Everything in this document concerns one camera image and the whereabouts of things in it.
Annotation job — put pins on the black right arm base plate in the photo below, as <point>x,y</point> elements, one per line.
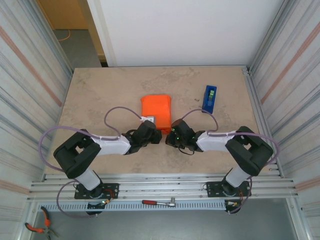
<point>212,187</point>

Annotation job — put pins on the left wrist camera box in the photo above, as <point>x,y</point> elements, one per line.
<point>150,120</point>

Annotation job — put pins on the blue tape dispenser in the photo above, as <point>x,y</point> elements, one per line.
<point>206,100</point>

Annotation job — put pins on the white door frame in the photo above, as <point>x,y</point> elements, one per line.
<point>100,37</point>

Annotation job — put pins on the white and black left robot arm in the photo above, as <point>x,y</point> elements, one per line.
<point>112,147</point>

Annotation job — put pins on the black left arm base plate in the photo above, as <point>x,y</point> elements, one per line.
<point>112,187</point>

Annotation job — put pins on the aluminium side extrusion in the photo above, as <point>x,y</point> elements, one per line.
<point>253,95</point>

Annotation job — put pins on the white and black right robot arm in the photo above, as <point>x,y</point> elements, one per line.
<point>212,141</point>

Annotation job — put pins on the aluminium mounting rails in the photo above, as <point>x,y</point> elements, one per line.
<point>162,186</point>

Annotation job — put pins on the orange wrapping paper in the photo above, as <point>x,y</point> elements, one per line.
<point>155,107</point>

